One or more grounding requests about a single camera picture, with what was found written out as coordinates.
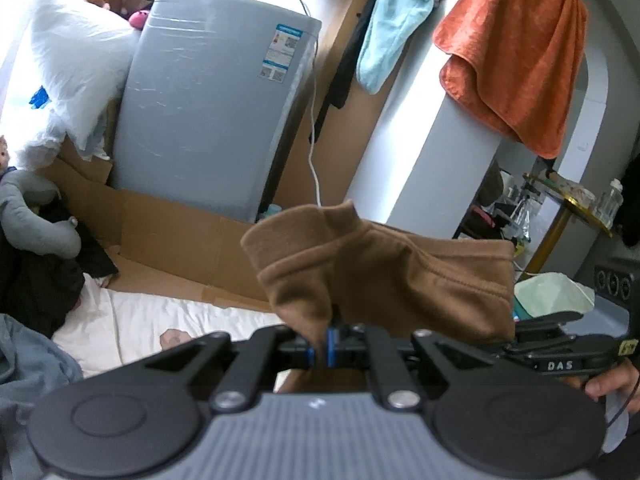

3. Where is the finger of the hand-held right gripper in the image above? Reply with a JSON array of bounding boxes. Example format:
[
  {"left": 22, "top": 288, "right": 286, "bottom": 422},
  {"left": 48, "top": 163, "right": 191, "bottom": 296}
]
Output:
[
  {"left": 512, "top": 311, "right": 585, "bottom": 336},
  {"left": 500, "top": 335, "right": 547, "bottom": 361}
]

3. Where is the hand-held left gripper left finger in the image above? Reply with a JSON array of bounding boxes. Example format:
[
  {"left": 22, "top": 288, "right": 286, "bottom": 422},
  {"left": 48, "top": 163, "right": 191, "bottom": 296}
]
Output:
[{"left": 142, "top": 324, "right": 317, "bottom": 414}]

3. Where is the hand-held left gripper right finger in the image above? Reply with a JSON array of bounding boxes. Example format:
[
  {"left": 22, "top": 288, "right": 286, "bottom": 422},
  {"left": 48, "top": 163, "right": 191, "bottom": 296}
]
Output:
[{"left": 325, "top": 324, "right": 501, "bottom": 414}]

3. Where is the brown printed t-shirt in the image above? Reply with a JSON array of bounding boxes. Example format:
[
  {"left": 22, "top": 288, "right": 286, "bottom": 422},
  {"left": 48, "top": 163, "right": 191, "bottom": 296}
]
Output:
[{"left": 240, "top": 200, "right": 517, "bottom": 393}]

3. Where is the blue-grey sweatshirt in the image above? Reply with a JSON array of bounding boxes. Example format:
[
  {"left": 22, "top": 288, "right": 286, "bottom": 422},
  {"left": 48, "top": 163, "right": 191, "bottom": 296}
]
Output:
[{"left": 0, "top": 312, "right": 85, "bottom": 480}]

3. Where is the person's right hand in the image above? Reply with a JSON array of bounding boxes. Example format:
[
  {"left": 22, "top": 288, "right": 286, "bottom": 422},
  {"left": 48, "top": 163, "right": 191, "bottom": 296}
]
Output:
[{"left": 565, "top": 360, "right": 640, "bottom": 413}]

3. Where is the light green cloth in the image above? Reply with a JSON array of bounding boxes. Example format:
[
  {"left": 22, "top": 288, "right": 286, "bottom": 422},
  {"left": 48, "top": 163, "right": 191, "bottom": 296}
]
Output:
[{"left": 512, "top": 272, "right": 596, "bottom": 318}]

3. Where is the glass side table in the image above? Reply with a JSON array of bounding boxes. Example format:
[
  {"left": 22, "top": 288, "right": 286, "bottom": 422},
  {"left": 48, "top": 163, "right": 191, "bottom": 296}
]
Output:
[{"left": 522, "top": 172, "right": 623, "bottom": 273}]

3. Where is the cream bear print bedsheet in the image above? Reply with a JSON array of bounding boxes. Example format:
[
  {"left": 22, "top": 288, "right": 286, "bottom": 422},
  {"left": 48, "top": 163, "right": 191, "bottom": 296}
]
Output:
[{"left": 50, "top": 272, "right": 296, "bottom": 393}]

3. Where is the flattened cardboard sheet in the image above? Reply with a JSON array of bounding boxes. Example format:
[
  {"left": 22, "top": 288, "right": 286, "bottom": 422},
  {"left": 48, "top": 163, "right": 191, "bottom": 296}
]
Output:
[{"left": 37, "top": 137, "right": 296, "bottom": 313}]

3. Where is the grey washing machine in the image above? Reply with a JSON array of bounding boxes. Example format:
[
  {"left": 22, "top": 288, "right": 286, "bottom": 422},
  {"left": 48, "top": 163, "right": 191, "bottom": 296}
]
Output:
[{"left": 111, "top": 0, "right": 322, "bottom": 223}]

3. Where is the black crumpled cloth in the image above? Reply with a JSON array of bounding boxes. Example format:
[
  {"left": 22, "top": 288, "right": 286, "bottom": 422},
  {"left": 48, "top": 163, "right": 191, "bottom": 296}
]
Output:
[{"left": 0, "top": 200, "right": 120, "bottom": 338}]

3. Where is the black hanging garment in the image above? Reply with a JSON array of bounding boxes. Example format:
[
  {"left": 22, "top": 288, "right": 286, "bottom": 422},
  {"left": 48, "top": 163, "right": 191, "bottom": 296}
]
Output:
[{"left": 315, "top": 0, "right": 401, "bottom": 136}]

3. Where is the orange towel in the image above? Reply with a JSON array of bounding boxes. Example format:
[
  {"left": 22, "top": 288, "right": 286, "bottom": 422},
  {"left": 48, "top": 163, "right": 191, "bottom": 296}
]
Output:
[{"left": 432, "top": 0, "right": 589, "bottom": 160}]

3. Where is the grey neck pillow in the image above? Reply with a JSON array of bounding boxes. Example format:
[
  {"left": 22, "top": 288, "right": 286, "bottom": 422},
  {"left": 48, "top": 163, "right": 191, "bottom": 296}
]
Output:
[{"left": 0, "top": 169, "right": 83, "bottom": 260}]

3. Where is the light blue towel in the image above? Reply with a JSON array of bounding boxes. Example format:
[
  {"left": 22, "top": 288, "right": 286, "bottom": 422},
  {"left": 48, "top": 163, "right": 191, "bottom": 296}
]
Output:
[{"left": 356, "top": 0, "right": 436, "bottom": 95}]

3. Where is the clear plastic bag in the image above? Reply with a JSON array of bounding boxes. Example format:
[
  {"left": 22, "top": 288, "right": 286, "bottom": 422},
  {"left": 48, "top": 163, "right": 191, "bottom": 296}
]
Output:
[{"left": 0, "top": 85, "right": 66, "bottom": 166}]

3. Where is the white pillow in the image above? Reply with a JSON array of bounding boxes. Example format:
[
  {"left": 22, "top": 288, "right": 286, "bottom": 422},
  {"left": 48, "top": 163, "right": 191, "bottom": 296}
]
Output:
[{"left": 15, "top": 0, "right": 141, "bottom": 161}]

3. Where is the white power cable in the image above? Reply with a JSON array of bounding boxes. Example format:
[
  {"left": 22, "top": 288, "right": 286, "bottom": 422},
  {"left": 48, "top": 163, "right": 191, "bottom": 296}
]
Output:
[{"left": 292, "top": 0, "right": 323, "bottom": 206}]

